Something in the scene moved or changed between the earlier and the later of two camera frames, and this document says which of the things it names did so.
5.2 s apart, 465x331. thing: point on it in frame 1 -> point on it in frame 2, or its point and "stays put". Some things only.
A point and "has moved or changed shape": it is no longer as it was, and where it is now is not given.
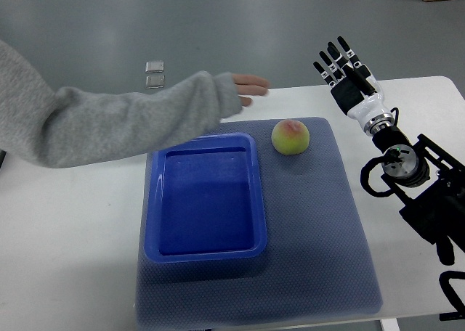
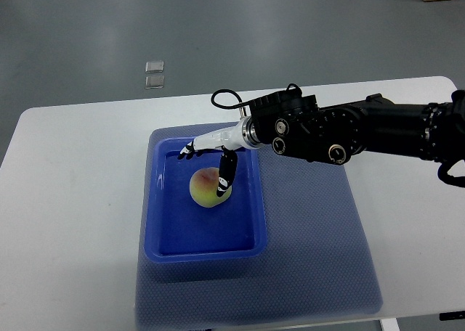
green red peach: x=290 y=137 has moved or changed shape
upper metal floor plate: x=154 y=67 stays put
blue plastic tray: x=205 y=201 stays put
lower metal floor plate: x=155 y=81 stays put
